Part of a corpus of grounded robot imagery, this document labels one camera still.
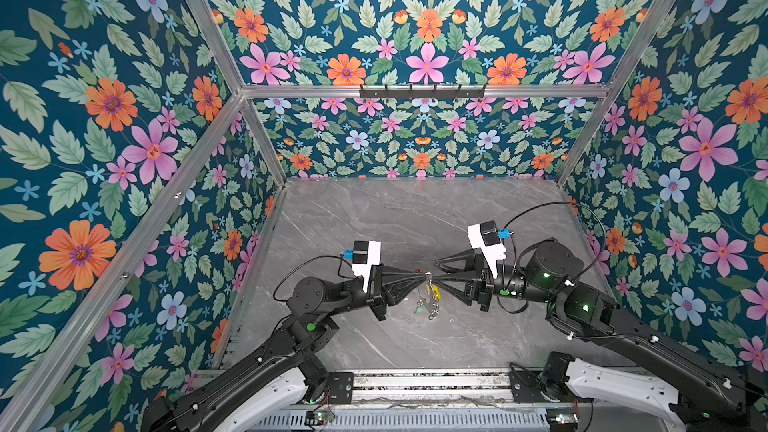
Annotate black hook rail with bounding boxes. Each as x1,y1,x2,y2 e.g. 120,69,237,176
358,84,486,101

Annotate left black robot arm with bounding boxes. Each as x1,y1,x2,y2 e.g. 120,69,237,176
141,266,427,431

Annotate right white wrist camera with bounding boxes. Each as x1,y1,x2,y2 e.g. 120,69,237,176
467,221,511,279

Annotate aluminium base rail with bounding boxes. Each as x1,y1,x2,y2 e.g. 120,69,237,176
197,367,661,409

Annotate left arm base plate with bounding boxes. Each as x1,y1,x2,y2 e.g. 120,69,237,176
302,371,355,406

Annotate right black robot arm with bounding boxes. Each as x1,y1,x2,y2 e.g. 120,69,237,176
435,239,767,431

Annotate camera cable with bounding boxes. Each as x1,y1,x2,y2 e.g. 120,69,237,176
500,200,607,277
272,253,355,303

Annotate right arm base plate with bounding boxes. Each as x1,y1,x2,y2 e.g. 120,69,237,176
508,351,576,403

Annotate right camera cable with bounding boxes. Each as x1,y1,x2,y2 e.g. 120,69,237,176
500,200,607,277

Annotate left camera cable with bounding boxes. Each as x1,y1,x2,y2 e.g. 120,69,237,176
272,253,355,303

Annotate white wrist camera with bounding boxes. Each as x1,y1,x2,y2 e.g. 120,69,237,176
351,241,382,293
467,221,511,279

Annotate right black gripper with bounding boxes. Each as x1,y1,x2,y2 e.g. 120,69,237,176
435,249,558,315

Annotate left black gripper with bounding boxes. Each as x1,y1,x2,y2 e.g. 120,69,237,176
324,258,426,325

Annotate keyring with coloured keys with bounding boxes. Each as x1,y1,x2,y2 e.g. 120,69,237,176
414,272,441,321

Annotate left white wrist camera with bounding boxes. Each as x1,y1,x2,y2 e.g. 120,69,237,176
351,241,382,293

